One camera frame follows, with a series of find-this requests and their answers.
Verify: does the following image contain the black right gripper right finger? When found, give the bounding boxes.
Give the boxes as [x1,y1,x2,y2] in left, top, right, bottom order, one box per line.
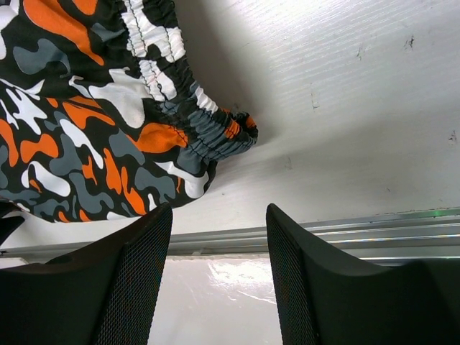
[266,204,459,344]

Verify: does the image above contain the aluminium table edge rail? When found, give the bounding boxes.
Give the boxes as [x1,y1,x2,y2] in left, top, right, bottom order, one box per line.
[1,208,459,265]

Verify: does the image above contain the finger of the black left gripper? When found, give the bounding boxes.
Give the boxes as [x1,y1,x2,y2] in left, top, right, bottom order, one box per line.
[0,202,25,245]

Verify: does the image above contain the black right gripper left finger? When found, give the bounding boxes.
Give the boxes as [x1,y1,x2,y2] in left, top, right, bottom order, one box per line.
[1,203,173,344]

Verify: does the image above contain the orange camouflage shorts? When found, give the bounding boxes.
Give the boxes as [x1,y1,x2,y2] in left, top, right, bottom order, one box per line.
[1,1,258,223]

